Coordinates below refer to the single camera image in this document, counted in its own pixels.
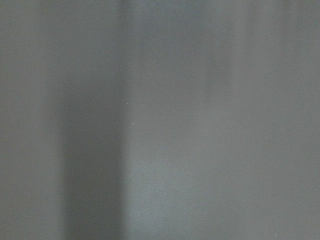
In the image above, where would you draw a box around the grey laptop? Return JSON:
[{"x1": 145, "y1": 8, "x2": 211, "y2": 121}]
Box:
[{"x1": 0, "y1": 0, "x2": 320, "y2": 240}]

